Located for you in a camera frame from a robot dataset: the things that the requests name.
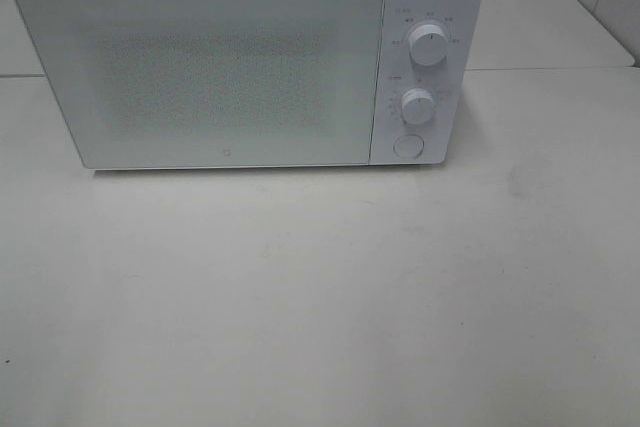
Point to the white upper power knob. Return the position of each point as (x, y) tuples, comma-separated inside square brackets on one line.
[(428, 43)]

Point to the white timer knob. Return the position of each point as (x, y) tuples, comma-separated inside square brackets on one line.
[(417, 106)]

